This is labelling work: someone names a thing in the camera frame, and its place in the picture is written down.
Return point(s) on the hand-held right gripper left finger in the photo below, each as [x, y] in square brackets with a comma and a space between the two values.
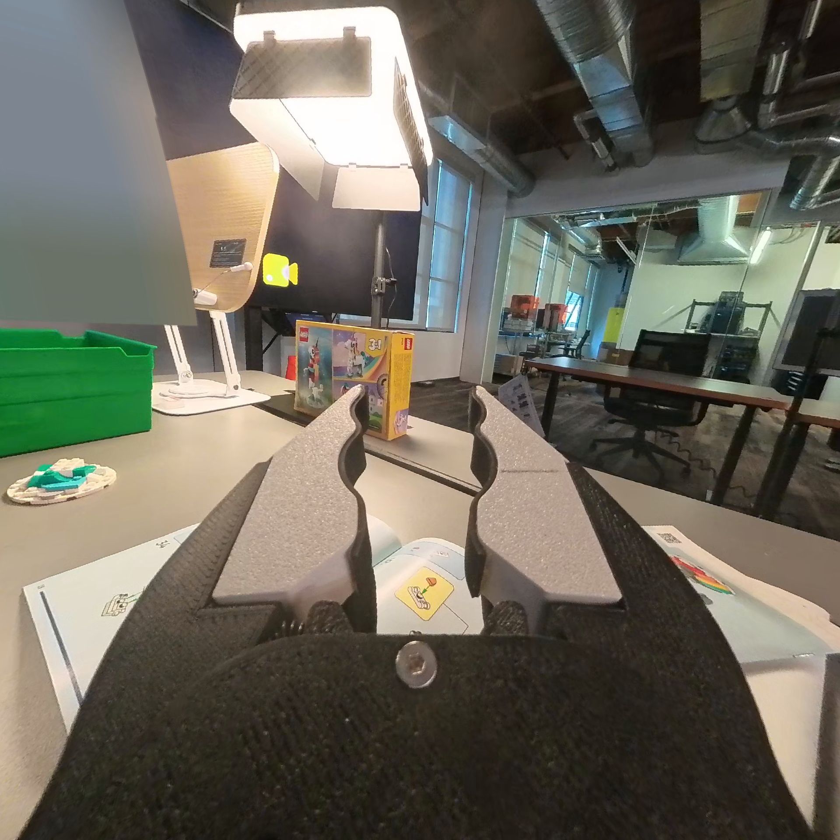
[295, 518]

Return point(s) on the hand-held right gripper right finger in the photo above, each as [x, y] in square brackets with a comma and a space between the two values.
[544, 525]

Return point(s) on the round white teal lego build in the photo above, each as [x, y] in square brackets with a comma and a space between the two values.
[59, 482]

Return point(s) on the lego instruction booklet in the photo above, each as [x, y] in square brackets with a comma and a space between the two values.
[72, 610]

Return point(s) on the green plastic bin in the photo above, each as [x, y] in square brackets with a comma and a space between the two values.
[72, 394]

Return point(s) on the yellow lego set box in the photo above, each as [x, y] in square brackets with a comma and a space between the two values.
[387, 367]

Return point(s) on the white printed paper sheet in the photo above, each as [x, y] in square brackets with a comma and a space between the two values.
[522, 403]

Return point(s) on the red plastic cone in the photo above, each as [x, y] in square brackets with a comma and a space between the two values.
[291, 369]

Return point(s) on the white tablet stand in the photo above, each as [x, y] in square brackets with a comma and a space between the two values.
[197, 394]

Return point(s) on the brown wooden table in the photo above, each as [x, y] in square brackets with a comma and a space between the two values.
[656, 380]
[820, 410]

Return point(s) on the black office chair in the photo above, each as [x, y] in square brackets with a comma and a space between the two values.
[663, 358]

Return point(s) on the black backdrop panel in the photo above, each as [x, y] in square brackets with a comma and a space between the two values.
[328, 262]

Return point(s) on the metal shelving rack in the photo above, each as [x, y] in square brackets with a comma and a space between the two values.
[728, 328]

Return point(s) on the black light stand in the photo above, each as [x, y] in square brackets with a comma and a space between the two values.
[379, 262]

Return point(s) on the wood-backed tablet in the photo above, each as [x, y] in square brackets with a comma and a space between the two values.
[229, 197]

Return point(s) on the metal exhaust hood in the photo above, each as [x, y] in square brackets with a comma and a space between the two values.
[715, 243]

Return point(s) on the black monitor on stand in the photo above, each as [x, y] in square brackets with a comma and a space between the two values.
[817, 328]

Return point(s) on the studio light panel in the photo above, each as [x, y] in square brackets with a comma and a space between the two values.
[328, 111]

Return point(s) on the yellow camera sticker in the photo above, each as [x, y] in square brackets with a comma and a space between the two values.
[275, 269]

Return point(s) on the ribbed silver ventilation duct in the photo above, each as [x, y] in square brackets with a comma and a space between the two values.
[604, 59]

